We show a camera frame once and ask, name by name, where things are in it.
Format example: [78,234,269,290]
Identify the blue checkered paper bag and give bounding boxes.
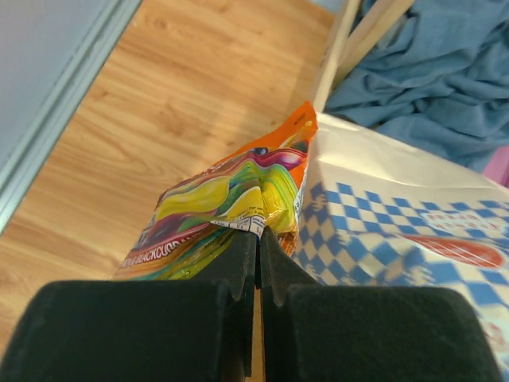
[292,114,508,372]

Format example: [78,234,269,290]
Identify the aluminium frame rails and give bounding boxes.
[1,1,141,227]

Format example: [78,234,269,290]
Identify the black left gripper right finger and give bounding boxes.
[258,229,503,381]

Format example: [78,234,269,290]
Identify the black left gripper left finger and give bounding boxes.
[1,231,257,381]

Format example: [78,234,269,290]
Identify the colourful orange candy bag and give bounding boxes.
[113,102,317,280]

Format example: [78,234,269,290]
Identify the pink t-shirt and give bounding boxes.
[483,146,509,188]

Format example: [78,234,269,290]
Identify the blue crumpled cloth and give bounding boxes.
[325,1,508,172]

